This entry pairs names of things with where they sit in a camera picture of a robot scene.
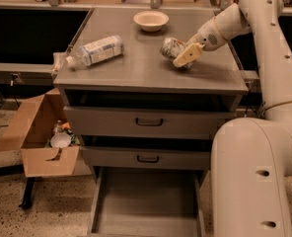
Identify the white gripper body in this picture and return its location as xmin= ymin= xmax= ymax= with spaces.
xmin=196 ymin=18 xmax=227 ymax=51

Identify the grey top drawer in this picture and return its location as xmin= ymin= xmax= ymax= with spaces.
xmin=64 ymin=107 xmax=236 ymax=139

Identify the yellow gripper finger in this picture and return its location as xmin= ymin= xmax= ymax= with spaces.
xmin=186 ymin=35 xmax=198 ymax=45
xmin=173 ymin=43 xmax=204 ymax=67

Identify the grey drawer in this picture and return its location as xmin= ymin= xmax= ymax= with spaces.
xmin=86 ymin=167 xmax=207 ymax=237
xmin=64 ymin=107 xmax=236 ymax=139
xmin=81 ymin=146 xmax=210 ymax=170

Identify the white bowl in box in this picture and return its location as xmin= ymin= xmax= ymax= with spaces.
xmin=50 ymin=133 xmax=71 ymax=148

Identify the grey metal drawer cabinet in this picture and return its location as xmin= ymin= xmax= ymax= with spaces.
xmin=52 ymin=7 xmax=249 ymax=186

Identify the white bowl on counter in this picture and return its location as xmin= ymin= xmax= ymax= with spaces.
xmin=133 ymin=11 xmax=169 ymax=33

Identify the clear plastic water bottle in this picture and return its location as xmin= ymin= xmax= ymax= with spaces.
xmin=66 ymin=35 xmax=124 ymax=69

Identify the grey middle drawer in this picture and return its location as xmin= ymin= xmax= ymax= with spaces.
xmin=81 ymin=146 xmax=210 ymax=170

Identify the green silver 7up can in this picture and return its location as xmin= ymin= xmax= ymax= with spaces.
xmin=160 ymin=37 xmax=186 ymax=62

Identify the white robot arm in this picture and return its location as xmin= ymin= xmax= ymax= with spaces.
xmin=174 ymin=0 xmax=292 ymax=237

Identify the brown cardboard box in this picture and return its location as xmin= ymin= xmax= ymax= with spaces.
xmin=0 ymin=89 xmax=91 ymax=177

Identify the grey bottom drawer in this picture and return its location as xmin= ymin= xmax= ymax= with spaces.
xmin=86 ymin=167 xmax=207 ymax=237

